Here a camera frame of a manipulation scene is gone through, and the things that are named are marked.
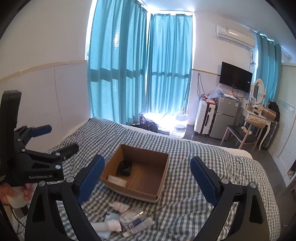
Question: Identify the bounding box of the teal curtain panel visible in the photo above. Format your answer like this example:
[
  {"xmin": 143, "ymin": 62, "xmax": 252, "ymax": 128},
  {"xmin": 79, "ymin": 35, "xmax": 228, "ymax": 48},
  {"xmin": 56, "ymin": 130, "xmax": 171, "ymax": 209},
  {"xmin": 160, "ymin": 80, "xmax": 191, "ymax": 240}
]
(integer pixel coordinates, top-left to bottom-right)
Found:
[
  {"xmin": 87, "ymin": 1, "xmax": 147, "ymax": 125},
  {"xmin": 147, "ymin": 14, "xmax": 193, "ymax": 114},
  {"xmin": 256, "ymin": 32, "xmax": 281, "ymax": 105}
]

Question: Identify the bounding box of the teal curtain left panel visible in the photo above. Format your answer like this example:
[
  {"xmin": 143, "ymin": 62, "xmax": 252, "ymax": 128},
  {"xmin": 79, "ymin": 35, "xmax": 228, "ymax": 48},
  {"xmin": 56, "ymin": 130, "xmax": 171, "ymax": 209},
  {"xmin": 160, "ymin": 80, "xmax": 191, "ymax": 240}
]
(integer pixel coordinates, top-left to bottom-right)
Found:
[{"xmin": 87, "ymin": 1, "xmax": 147, "ymax": 125}]

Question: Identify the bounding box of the brown cardboard box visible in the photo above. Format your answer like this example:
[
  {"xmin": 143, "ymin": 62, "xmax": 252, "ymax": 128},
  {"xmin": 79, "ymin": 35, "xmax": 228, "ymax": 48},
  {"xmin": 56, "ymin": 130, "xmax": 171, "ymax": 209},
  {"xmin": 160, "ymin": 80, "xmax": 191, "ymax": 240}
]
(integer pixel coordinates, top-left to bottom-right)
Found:
[{"xmin": 100, "ymin": 144, "xmax": 170, "ymax": 203}]

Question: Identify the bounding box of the white vanity desk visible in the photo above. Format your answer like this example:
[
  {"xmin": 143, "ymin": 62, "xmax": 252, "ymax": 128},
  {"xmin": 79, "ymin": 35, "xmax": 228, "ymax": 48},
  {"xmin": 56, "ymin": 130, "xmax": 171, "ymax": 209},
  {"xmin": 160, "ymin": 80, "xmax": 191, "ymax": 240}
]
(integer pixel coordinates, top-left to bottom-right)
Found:
[{"xmin": 240, "ymin": 107, "xmax": 272, "ymax": 150}]

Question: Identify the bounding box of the black bag on desk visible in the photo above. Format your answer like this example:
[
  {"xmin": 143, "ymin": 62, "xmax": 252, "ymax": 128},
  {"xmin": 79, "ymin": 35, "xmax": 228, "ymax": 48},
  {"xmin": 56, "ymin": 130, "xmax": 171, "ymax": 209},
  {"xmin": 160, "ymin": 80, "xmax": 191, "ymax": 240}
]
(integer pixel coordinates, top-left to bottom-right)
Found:
[{"xmin": 268, "ymin": 102, "xmax": 280, "ymax": 122}]

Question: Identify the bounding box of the white oval vanity mirror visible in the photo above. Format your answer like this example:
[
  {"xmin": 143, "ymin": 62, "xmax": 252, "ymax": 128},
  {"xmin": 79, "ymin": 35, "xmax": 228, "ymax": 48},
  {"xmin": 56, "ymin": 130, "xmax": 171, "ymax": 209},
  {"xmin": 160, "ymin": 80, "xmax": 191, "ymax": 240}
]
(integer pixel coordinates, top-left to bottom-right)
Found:
[{"xmin": 249, "ymin": 78, "xmax": 265, "ymax": 105}]

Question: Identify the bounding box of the white air conditioner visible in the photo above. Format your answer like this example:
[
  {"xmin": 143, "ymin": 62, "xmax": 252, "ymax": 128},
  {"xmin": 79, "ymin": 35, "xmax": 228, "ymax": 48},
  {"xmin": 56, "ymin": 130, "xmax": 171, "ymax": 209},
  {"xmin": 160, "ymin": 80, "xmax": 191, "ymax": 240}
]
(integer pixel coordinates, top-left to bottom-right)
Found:
[{"xmin": 216, "ymin": 25, "xmax": 255, "ymax": 49}]

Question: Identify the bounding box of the blue floral tissue pack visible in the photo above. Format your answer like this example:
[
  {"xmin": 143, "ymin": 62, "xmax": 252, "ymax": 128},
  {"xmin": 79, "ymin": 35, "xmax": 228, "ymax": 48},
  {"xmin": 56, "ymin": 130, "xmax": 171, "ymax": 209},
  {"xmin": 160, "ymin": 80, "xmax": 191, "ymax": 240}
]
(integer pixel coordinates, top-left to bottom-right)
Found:
[{"xmin": 104, "ymin": 211, "xmax": 119, "ymax": 221}]

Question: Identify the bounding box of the light blue earbuds case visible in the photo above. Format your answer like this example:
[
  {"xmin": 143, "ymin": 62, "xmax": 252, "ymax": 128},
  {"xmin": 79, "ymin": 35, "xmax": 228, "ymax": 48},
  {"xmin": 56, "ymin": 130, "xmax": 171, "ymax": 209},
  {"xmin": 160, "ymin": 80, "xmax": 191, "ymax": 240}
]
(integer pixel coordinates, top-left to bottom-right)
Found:
[{"xmin": 107, "ymin": 175, "xmax": 127, "ymax": 187}]

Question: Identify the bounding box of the teal curtain right panel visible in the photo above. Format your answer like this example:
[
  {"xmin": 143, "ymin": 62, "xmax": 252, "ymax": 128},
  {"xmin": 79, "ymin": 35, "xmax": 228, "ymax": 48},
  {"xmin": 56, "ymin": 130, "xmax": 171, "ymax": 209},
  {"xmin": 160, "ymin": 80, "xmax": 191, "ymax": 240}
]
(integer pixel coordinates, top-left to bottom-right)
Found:
[{"xmin": 256, "ymin": 32, "xmax": 281, "ymax": 105}]

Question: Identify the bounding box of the black pouch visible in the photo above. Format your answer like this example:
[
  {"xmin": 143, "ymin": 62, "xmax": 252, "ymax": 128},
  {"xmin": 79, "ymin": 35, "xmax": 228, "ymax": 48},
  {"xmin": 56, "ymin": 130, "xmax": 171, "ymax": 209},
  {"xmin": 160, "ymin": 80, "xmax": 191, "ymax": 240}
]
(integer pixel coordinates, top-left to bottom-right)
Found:
[{"xmin": 116, "ymin": 160, "xmax": 132, "ymax": 177}]

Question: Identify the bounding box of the silver mini fridge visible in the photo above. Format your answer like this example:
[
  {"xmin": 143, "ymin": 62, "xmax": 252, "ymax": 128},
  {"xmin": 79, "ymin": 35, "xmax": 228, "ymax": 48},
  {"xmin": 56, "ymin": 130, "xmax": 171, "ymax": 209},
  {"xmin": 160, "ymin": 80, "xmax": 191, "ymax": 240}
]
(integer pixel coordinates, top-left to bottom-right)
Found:
[{"xmin": 210, "ymin": 95, "xmax": 239, "ymax": 140}]

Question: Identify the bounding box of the dark clothes pile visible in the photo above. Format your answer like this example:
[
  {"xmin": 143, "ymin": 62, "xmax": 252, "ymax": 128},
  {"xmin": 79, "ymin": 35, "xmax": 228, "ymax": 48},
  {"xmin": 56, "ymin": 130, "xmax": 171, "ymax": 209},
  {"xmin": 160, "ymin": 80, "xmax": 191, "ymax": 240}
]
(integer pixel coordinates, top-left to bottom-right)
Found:
[{"xmin": 132, "ymin": 114, "xmax": 159, "ymax": 133}]

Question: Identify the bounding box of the white suitcase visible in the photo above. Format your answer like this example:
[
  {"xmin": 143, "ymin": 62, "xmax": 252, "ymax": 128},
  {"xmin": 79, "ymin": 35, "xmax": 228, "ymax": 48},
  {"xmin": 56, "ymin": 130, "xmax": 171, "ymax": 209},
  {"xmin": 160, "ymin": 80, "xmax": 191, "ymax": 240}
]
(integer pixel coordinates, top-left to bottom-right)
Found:
[{"xmin": 194, "ymin": 99, "xmax": 216, "ymax": 135}]

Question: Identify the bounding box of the black seat wooden chair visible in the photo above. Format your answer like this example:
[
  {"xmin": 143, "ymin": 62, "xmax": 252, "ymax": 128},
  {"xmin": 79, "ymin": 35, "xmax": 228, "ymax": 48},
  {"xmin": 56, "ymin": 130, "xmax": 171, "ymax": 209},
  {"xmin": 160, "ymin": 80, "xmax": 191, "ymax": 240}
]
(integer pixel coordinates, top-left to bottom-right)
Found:
[{"xmin": 220, "ymin": 118, "xmax": 263, "ymax": 153}]

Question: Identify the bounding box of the white handheld device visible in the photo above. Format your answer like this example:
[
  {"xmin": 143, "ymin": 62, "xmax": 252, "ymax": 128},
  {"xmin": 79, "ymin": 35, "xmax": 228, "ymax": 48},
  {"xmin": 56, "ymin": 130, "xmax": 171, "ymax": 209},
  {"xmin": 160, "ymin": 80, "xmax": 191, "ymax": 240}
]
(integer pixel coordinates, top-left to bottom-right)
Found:
[{"xmin": 91, "ymin": 219, "xmax": 122, "ymax": 240}]

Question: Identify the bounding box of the operator hand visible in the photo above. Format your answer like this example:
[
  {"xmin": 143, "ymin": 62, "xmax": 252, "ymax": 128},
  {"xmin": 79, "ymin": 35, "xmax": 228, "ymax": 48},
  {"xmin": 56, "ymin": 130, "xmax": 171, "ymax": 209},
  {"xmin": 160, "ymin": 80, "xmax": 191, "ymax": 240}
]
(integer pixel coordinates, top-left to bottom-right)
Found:
[{"xmin": 0, "ymin": 183, "xmax": 34, "ymax": 205}]

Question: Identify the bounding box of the clear water jug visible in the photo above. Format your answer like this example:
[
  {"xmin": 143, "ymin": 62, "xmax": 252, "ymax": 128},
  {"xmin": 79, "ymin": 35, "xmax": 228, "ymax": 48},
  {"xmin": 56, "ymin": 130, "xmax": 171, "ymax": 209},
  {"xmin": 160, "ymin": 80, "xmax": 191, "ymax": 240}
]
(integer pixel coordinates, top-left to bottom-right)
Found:
[{"xmin": 170, "ymin": 108, "xmax": 188, "ymax": 138}]

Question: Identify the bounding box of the checkered bed blanket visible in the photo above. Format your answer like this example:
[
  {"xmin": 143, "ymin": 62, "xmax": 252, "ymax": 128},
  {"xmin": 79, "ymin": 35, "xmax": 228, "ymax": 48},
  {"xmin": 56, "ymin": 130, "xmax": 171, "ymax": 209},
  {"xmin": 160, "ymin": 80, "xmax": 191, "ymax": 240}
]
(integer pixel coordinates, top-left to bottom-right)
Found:
[{"xmin": 46, "ymin": 118, "xmax": 280, "ymax": 240}]

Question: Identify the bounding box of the black wall television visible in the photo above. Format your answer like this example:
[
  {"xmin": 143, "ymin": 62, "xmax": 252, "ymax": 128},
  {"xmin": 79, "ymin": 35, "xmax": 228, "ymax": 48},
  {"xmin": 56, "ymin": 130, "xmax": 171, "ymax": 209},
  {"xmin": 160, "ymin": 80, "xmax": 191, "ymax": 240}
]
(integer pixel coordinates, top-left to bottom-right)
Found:
[{"xmin": 219, "ymin": 62, "xmax": 252, "ymax": 93}]

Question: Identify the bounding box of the white cosmetic tube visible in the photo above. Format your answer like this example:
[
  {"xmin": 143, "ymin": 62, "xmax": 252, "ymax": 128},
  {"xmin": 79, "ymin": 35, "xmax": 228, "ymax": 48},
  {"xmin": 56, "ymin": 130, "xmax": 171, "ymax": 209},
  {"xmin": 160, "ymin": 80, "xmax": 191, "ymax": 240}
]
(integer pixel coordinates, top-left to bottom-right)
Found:
[{"xmin": 122, "ymin": 217, "xmax": 155, "ymax": 238}]

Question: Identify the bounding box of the small white dropper bottle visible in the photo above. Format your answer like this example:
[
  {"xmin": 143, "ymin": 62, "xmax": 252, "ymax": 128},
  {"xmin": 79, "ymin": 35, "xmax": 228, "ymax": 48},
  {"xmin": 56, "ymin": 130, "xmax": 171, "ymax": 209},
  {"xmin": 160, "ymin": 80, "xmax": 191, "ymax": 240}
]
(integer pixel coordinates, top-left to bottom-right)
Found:
[{"xmin": 108, "ymin": 201, "xmax": 130, "ymax": 213}]

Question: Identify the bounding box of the teal curtain middle panel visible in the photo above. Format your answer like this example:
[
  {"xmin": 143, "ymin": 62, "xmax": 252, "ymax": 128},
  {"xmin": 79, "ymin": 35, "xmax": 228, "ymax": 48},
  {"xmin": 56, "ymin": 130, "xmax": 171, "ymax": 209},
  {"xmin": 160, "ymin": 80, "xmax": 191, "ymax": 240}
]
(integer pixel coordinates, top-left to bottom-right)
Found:
[{"xmin": 147, "ymin": 14, "xmax": 193, "ymax": 114}]

